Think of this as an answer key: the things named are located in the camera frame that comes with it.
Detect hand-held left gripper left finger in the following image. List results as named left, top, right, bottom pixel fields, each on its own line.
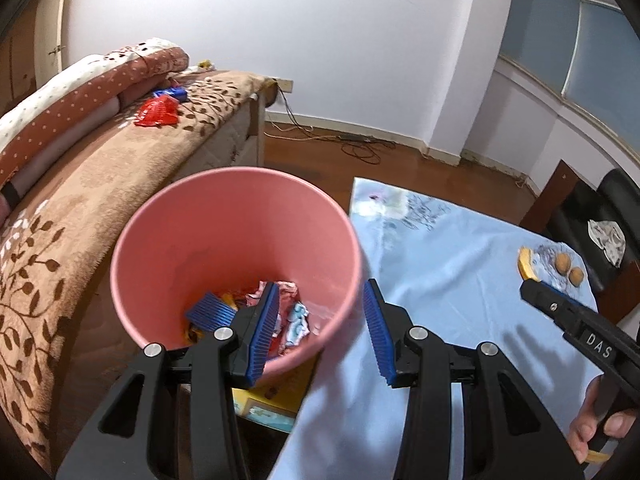
left=55, top=281, right=281, bottom=480

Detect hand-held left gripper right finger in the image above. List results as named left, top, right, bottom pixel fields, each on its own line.
left=363, top=279, right=583, bottom=480

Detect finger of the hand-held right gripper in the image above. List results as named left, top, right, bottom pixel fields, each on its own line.
left=537, top=281, right=598, bottom=313
left=520, top=280, right=583, bottom=333

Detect light blue white wrapper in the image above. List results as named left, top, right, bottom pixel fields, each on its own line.
left=284, top=302, right=312, bottom=347

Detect red white wrapper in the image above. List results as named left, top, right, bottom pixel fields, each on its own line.
left=245, top=280, right=302, bottom=313

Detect blue ribbed plastic piece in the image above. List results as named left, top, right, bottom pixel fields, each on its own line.
left=185, top=292, right=239, bottom=332

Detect pink plastic bucket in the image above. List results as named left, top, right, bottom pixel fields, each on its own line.
left=110, top=166, right=364, bottom=386

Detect person's right hand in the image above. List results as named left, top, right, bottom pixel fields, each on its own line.
left=567, top=375, right=640, bottom=466

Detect yellow cardboard box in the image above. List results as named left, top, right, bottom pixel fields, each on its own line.
left=232, top=355, right=316, bottom=433

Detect brown wooden board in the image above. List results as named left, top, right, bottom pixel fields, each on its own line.
left=520, top=160, right=581, bottom=233

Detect light blue floral tablecloth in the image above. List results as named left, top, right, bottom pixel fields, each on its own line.
left=270, top=176, right=601, bottom=480

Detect black leather chair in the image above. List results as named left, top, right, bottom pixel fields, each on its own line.
left=547, top=167, right=640, bottom=326

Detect brown leaf-pattern bed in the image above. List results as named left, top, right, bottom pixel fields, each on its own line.
left=0, top=70, right=273, bottom=478

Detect red snack packet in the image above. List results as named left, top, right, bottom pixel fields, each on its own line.
left=134, top=97, right=181, bottom=128

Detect frosted glass window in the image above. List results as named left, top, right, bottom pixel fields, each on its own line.
left=500, top=0, right=640, bottom=161

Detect mauve folded blanket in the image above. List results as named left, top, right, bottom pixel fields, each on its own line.
left=15, top=92, right=123, bottom=181

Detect folded polka dot quilt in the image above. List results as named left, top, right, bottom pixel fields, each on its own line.
left=0, top=37, right=191, bottom=186

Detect wooden door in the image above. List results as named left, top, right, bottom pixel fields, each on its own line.
left=0, top=0, right=68, bottom=116

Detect black floor cable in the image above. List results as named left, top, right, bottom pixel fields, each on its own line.
left=340, top=135, right=396, bottom=166

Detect thin light floor cable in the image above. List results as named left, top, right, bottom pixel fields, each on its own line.
left=265, top=90, right=346, bottom=142

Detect wooden bed frame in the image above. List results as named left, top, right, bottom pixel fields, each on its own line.
left=247, top=80, right=281, bottom=168

